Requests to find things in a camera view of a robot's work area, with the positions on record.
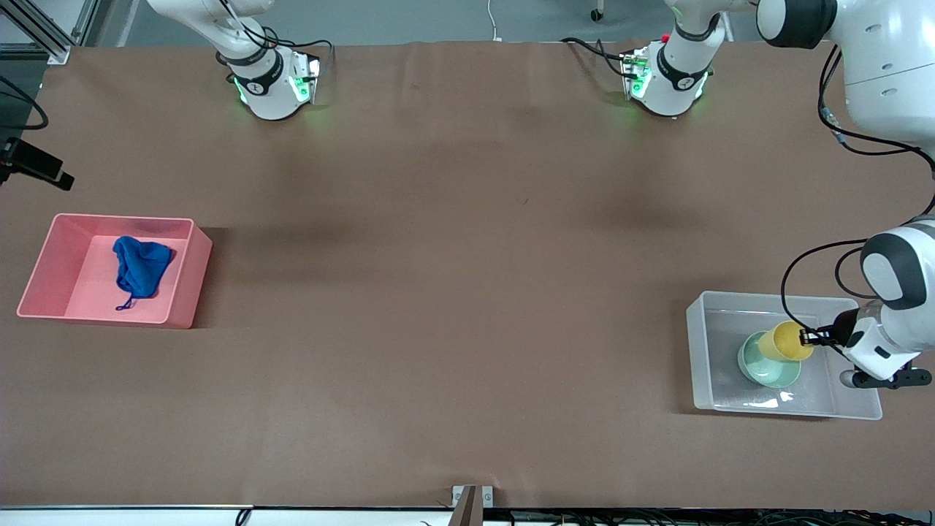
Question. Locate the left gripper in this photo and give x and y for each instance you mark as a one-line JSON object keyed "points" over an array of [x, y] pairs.
{"points": [[845, 326]]}

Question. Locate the yellow plastic cup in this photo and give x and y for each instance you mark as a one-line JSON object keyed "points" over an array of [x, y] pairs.
{"points": [[785, 342]]}

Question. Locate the green ceramic bowl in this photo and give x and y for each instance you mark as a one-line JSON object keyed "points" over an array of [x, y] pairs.
{"points": [[767, 372]]}

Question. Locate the blue cloth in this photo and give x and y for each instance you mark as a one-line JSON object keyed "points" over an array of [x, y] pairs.
{"points": [[140, 267]]}

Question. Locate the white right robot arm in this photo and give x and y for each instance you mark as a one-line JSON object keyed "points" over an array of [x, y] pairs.
{"points": [[256, 80]]}

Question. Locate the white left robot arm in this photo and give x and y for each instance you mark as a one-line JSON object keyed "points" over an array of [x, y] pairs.
{"points": [[891, 66]]}

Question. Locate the pink plastic box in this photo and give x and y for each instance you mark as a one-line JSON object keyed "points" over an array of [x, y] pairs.
{"points": [[88, 292]]}

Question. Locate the clear plastic bin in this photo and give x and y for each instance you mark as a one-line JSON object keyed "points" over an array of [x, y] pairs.
{"points": [[730, 398]]}

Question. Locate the brown table cover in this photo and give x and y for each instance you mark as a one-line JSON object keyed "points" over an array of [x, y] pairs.
{"points": [[438, 329]]}

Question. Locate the black caster wheel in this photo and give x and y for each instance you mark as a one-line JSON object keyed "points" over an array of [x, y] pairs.
{"points": [[597, 13]]}

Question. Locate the metal table bracket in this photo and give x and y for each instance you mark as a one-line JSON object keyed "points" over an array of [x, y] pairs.
{"points": [[472, 500]]}

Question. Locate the white table edge rail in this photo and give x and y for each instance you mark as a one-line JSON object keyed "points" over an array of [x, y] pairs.
{"points": [[146, 516]]}

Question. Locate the aluminium frame profile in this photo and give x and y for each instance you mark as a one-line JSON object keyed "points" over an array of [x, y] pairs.
{"points": [[55, 47]]}

